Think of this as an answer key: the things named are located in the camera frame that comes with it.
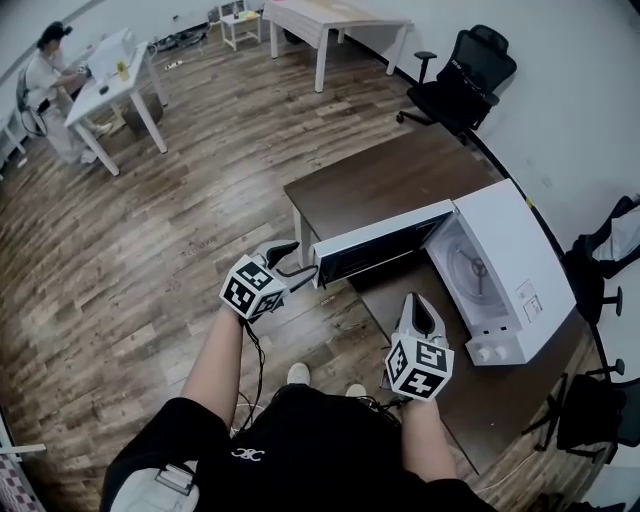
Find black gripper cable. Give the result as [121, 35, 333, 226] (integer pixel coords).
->
[241, 319, 267, 436]
[362, 394, 409, 417]

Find white box appliance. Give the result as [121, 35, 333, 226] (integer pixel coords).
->
[87, 28, 137, 79]

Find small white stool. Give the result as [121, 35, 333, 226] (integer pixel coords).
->
[218, 2, 264, 52]

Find person's black shirt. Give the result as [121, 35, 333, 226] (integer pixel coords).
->
[99, 384, 496, 512]

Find person's right forearm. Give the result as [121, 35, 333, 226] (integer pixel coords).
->
[399, 397, 459, 484]

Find person's left forearm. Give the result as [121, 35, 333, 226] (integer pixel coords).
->
[179, 307, 251, 441]

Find narrow white side table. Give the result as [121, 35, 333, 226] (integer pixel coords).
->
[0, 112, 29, 174]

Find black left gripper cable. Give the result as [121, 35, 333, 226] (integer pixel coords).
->
[241, 319, 267, 436]

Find grey waist bag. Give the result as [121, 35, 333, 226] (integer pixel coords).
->
[117, 462, 201, 512]

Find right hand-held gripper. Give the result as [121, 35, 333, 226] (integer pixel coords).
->
[383, 292, 455, 403]

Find light wooden table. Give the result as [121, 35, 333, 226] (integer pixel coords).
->
[262, 0, 414, 94]

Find black office chair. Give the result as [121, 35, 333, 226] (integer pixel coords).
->
[564, 194, 640, 331]
[522, 357, 640, 466]
[396, 23, 519, 146]

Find white microwave body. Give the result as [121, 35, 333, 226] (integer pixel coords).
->
[424, 178, 577, 367]

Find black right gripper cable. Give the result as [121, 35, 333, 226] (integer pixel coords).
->
[362, 394, 409, 417]

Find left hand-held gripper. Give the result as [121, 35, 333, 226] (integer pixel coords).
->
[219, 241, 321, 324]

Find dark brown table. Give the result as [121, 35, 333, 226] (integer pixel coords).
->
[283, 134, 601, 476]

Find white microwave door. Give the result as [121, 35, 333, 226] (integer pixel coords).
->
[310, 198, 456, 291]

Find white garment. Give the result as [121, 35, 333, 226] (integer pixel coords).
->
[592, 204, 640, 264]

